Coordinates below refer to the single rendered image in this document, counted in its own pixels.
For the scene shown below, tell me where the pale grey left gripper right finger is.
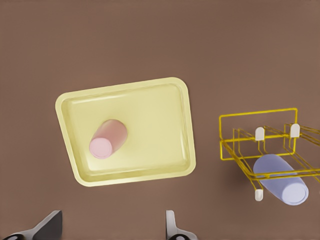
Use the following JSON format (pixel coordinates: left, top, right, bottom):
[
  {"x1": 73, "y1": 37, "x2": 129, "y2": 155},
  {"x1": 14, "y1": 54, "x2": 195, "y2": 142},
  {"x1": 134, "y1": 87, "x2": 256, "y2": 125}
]
[{"x1": 165, "y1": 209, "x2": 198, "y2": 240}]

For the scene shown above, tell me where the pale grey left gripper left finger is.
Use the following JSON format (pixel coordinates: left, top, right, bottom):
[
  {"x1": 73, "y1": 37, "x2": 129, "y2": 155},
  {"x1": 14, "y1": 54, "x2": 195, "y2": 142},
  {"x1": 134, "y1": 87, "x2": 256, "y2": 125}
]
[{"x1": 0, "y1": 209, "x2": 63, "y2": 240}]

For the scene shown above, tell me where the pale yellow rectangular tray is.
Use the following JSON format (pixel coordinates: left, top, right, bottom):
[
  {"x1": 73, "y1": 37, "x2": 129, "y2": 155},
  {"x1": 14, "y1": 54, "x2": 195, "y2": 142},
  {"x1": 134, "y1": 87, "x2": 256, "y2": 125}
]
[{"x1": 54, "y1": 76, "x2": 197, "y2": 188}]

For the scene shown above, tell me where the pink cup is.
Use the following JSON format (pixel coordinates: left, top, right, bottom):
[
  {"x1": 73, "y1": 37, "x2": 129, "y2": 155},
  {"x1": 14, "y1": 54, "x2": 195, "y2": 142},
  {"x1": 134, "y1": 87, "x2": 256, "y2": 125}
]
[{"x1": 88, "y1": 119, "x2": 129, "y2": 160}]

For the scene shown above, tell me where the lavender cup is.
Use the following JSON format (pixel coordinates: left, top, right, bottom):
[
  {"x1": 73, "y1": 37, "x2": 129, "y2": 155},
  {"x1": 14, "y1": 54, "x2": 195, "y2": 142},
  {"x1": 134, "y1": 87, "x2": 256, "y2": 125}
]
[{"x1": 252, "y1": 153, "x2": 310, "y2": 207}]

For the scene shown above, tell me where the yellow wire rack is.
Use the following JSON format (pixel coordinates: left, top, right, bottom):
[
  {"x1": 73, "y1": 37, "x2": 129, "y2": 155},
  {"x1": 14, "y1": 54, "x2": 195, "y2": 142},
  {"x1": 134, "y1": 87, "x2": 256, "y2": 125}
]
[{"x1": 218, "y1": 107, "x2": 320, "y2": 202}]

